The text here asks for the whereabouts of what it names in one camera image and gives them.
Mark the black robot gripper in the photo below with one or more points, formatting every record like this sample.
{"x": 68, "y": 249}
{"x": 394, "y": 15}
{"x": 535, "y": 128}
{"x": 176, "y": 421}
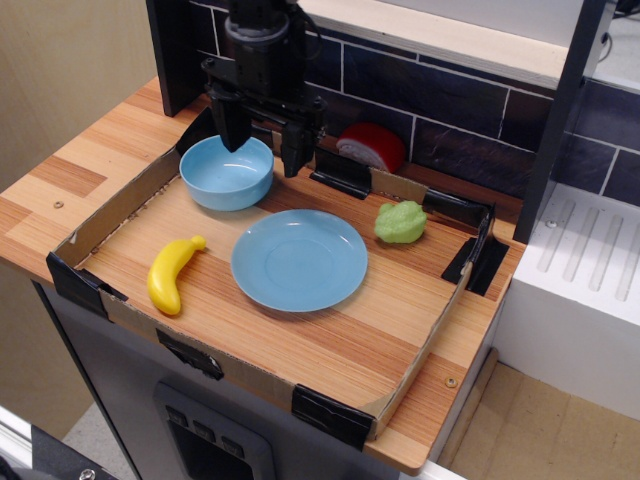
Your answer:
{"x": 266, "y": 81}

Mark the light blue bowl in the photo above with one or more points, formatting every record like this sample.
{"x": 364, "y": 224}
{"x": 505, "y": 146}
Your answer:
{"x": 221, "y": 180}

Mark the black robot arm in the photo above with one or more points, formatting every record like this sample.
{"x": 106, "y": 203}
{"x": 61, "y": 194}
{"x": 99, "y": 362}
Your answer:
{"x": 266, "y": 13}

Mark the light blue plate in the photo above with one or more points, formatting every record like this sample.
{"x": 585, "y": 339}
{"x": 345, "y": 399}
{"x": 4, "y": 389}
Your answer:
{"x": 299, "y": 261}

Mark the red white toy cheese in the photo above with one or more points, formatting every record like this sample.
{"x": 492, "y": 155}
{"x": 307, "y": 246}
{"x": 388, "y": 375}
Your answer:
{"x": 372, "y": 145}

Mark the green toy lettuce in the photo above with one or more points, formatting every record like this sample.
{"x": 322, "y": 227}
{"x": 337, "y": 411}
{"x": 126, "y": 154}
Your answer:
{"x": 401, "y": 223}

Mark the yellow toy banana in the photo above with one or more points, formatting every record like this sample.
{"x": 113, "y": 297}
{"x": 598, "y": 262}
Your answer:
{"x": 165, "y": 269}

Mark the taped cardboard tray border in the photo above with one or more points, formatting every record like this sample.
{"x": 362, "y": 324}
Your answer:
{"x": 381, "y": 371}

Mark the grey toy oven front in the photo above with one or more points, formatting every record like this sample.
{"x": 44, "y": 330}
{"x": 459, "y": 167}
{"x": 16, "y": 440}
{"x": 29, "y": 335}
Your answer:
{"x": 210, "y": 445}

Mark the white toy sink unit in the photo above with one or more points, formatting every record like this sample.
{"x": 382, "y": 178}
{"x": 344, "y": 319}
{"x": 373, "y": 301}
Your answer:
{"x": 571, "y": 314}

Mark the black device lower left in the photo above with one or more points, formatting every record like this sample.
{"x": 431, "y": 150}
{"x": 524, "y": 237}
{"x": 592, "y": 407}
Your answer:
{"x": 34, "y": 454}

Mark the dark left shelf post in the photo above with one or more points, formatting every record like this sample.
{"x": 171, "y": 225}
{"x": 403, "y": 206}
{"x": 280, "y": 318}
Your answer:
{"x": 183, "y": 34}

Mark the dark shelf post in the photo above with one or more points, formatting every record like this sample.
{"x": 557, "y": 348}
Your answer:
{"x": 583, "y": 55}
{"x": 183, "y": 34}

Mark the dark right shelf post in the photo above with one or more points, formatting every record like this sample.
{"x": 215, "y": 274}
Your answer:
{"x": 583, "y": 55}

